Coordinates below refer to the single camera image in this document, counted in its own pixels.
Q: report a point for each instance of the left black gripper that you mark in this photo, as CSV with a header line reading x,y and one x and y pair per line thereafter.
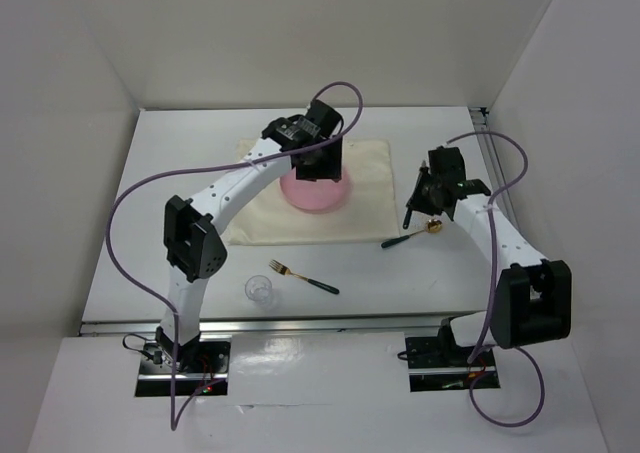
x,y
330,168

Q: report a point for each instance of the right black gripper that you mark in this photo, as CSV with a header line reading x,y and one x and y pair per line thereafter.
x,y
416,202

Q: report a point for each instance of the gold knife green handle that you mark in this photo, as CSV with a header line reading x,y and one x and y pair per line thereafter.
x,y
407,219

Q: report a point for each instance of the gold spoon green handle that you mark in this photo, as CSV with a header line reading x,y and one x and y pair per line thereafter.
x,y
432,226

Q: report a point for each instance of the pink plastic plate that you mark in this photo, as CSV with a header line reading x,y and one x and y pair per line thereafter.
x,y
318,197

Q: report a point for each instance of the cream cloth placemat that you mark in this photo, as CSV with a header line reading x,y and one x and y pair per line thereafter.
x,y
361,207

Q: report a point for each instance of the clear drinking glass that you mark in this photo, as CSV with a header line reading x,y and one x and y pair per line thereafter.
x,y
259,290

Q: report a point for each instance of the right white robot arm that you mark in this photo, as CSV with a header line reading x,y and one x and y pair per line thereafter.
x,y
530,297

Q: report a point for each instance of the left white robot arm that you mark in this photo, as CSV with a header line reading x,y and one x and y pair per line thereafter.
x,y
193,227

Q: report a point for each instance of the aluminium frame rail right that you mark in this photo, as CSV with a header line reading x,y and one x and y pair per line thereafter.
x,y
495,148

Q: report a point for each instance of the aluminium frame rail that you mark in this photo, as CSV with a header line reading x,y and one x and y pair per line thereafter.
x,y
495,148
281,324

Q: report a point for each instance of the gold fork green handle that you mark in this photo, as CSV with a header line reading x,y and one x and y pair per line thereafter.
x,y
283,270

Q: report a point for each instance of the aluminium frame rail front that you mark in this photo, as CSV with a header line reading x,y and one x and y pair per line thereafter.
x,y
281,324

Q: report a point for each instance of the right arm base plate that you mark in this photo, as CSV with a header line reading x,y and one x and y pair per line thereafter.
x,y
437,363

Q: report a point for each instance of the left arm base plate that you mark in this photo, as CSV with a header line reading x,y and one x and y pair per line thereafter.
x,y
208,370

